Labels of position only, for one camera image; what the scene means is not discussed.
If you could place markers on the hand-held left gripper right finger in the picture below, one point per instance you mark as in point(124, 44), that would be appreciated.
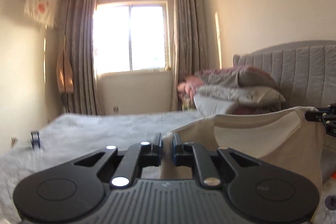
point(175, 151)

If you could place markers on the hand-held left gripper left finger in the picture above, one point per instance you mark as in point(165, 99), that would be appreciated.
point(158, 151)

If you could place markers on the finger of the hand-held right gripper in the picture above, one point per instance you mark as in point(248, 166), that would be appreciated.
point(320, 115)

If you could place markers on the cream printed sweatshirt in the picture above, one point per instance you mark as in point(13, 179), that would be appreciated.
point(275, 140)

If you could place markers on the floral cloth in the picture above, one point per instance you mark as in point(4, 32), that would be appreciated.
point(188, 104)

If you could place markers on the grey padded headboard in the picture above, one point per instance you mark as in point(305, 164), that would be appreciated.
point(302, 69)

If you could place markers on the pale grey quilt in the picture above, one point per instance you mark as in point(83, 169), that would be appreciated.
point(210, 106)

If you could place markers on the pink cloth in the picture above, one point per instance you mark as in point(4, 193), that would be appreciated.
point(187, 86)

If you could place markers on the grey bed sheet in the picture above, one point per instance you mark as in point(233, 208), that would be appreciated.
point(92, 129)

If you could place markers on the grey-brown quilt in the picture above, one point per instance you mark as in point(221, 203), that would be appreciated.
point(236, 85)

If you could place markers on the dark floor stand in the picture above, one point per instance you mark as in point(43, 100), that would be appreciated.
point(64, 102)

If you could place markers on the window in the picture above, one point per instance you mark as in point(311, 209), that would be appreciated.
point(131, 37)

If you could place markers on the brown hanging jacket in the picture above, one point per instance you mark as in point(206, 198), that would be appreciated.
point(64, 74)

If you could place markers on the small black chair-shaped stand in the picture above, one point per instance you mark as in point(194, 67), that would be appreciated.
point(35, 138)

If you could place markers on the air conditioner with cloth cover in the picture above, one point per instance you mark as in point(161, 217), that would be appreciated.
point(39, 5)

